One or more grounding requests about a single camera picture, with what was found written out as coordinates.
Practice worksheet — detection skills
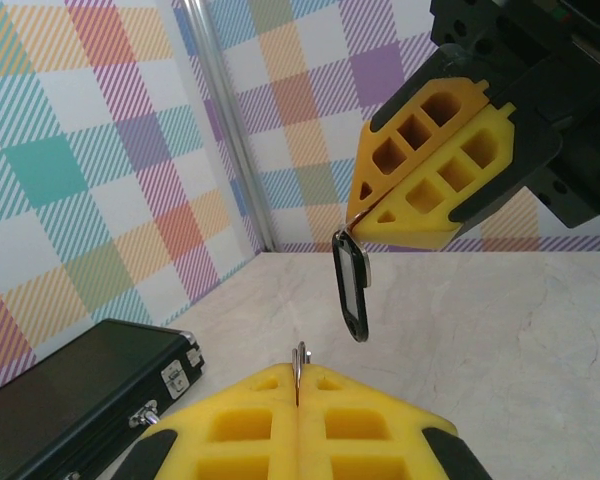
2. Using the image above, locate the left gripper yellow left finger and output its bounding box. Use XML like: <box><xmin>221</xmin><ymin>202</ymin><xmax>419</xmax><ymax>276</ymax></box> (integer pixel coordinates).
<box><xmin>110</xmin><ymin>362</ymin><xmax>301</xmax><ymax>480</ymax></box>

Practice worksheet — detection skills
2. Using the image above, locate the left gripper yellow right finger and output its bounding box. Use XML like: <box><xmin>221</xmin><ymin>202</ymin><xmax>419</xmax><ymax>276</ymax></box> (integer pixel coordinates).
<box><xmin>298</xmin><ymin>362</ymin><xmax>494</xmax><ymax>480</ymax></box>

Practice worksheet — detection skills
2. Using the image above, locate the small key split ring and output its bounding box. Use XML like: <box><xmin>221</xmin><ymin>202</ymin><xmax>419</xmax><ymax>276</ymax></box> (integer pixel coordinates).
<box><xmin>335</xmin><ymin>208</ymin><xmax>374</xmax><ymax>251</ymax></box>

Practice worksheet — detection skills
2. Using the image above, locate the silver split ring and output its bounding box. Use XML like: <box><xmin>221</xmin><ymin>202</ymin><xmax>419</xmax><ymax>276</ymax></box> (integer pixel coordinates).
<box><xmin>290</xmin><ymin>341</ymin><xmax>314</xmax><ymax>406</ymax></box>

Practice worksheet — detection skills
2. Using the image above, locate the black key tag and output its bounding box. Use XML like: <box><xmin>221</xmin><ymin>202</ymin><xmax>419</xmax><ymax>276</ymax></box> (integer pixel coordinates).
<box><xmin>331</xmin><ymin>230</ymin><xmax>372</xmax><ymax>344</ymax></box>

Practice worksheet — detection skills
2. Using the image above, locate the black hard case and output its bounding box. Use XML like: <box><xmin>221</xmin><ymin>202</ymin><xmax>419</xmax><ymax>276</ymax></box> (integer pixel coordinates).
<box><xmin>0</xmin><ymin>318</ymin><xmax>206</xmax><ymax>480</ymax></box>

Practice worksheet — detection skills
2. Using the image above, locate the aluminium frame post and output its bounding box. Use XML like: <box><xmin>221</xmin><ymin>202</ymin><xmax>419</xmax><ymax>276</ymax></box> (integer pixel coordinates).
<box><xmin>179</xmin><ymin>0</ymin><xmax>281</xmax><ymax>254</ymax></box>

